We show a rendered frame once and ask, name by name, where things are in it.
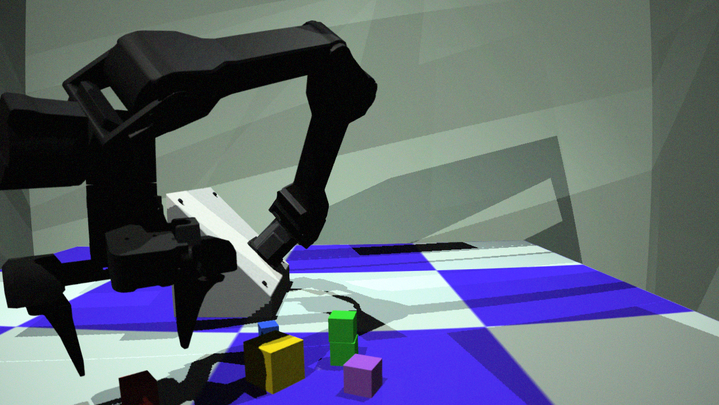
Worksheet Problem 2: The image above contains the green block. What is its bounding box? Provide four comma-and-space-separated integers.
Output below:
328, 310, 357, 343
330, 334, 358, 366

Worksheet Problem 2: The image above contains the purple block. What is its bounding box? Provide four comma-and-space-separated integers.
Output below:
343, 354, 383, 398

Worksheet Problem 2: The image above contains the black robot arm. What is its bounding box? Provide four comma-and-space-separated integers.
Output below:
0, 20, 377, 293

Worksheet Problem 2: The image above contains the blue cube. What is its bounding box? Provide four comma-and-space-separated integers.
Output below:
257, 320, 279, 336

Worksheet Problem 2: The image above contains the yellow cube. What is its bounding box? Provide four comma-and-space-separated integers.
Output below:
243, 330, 305, 394

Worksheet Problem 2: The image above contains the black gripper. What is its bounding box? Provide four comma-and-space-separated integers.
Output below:
2, 183, 237, 377

